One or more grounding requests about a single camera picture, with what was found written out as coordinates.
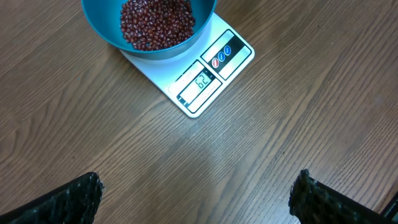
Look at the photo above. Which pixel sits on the white kitchen scale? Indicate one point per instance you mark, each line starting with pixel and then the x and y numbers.
pixel 195 78

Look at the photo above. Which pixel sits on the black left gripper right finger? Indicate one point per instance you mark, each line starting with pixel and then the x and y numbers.
pixel 312 202

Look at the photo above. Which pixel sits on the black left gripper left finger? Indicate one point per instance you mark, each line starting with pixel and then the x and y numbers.
pixel 74 202

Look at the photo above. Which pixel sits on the red beans in bowl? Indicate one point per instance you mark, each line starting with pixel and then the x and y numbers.
pixel 150 25

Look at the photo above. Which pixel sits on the blue bowl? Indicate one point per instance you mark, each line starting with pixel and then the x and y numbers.
pixel 104 18

